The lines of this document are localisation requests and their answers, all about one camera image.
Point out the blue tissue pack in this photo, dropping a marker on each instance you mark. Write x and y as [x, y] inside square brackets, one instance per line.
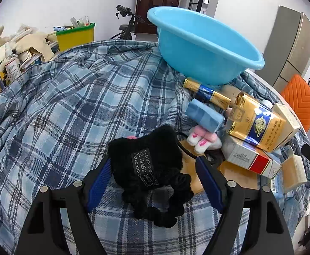
[202, 114]

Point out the black fluffy hair band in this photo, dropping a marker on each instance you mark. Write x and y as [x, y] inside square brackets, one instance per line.
[144, 164]

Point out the round beige disc with holes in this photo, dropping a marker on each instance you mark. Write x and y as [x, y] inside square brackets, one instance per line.
[230, 91]

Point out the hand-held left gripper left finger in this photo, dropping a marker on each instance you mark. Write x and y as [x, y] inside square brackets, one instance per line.
[102, 180]

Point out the blue plaid cloth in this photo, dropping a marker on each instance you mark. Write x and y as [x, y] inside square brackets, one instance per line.
[78, 98]

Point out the orange chair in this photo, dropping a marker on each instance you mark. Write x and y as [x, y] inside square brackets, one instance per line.
[301, 98]

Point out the cream box with printed text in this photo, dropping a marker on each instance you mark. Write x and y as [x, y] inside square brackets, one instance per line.
[287, 117]

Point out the yellow sponge block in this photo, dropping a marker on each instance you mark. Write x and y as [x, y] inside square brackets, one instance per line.
[294, 172]

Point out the gold refrigerator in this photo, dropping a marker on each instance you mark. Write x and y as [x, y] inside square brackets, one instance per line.
[287, 45]

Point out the long gold and blue box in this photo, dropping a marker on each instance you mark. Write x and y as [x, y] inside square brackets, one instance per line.
[208, 93]

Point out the gold cigarette carton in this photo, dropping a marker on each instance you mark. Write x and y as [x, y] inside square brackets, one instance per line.
[258, 123]

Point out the brown wooden board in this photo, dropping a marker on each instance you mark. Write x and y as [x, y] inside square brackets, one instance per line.
[237, 175]

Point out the black bicycle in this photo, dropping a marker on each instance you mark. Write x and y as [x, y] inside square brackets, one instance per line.
[129, 28]

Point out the blue plastic basin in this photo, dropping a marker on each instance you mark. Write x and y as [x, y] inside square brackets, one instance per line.
[197, 47]

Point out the white and blue wipes pack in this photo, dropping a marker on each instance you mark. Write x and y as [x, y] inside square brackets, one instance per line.
[277, 188]

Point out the white spray bottle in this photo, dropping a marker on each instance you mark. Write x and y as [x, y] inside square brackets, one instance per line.
[13, 69]

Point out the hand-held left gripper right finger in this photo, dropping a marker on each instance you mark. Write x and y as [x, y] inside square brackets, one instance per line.
[208, 183]

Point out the white and red cigarette box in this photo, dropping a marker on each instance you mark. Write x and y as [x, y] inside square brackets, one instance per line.
[248, 156]

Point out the pink and white plush toy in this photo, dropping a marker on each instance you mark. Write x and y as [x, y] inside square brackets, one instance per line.
[202, 140]

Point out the yellow bin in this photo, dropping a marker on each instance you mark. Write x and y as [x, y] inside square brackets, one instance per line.
[75, 38]

